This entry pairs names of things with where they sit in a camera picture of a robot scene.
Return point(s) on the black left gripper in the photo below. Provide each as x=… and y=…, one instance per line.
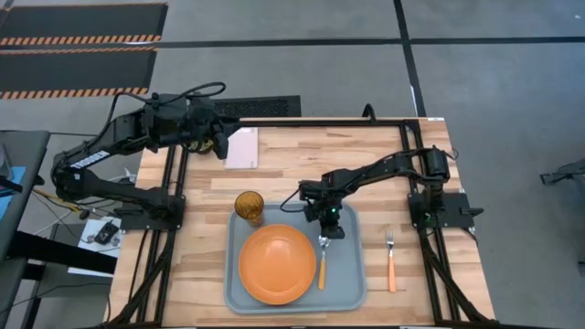
x=205, y=121

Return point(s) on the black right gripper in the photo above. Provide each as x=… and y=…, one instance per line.
x=332, y=228

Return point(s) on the amber textured plastic cup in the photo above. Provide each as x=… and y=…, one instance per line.
x=249, y=205

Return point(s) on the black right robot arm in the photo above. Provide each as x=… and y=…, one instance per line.
x=388, y=166

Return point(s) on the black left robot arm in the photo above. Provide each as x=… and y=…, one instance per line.
x=123, y=130

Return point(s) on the grey plastic tray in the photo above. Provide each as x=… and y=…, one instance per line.
x=345, y=274

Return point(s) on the orange plastic plate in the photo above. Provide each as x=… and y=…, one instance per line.
x=276, y=265

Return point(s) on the pale pink rectangular board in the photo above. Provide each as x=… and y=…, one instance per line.
x=242, y=151

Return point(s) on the black perforated floor mat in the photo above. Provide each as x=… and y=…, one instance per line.
x=256, y=107

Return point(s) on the black handheld device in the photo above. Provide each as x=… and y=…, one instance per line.
x=106, y=233

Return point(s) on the black hazard striped floor mat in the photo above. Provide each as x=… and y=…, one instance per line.
x=73, y=71
x=82, y=23

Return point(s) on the white paper sheet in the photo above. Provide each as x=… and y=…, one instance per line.
x=87, y=258

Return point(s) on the grey side table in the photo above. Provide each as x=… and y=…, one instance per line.
x=18, y=151

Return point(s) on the blue sheet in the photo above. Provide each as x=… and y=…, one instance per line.
x=9, y=183

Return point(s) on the black stand foot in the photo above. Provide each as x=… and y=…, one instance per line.
x=564, y=173

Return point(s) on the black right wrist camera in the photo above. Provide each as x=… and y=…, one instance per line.
x=316, y=212

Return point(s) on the black aluminium table frame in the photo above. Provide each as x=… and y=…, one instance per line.
x=320, y=122

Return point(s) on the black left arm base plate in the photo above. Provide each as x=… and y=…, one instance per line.
x=137, y=219

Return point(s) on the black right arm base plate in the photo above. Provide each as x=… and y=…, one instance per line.
x=452, y=210

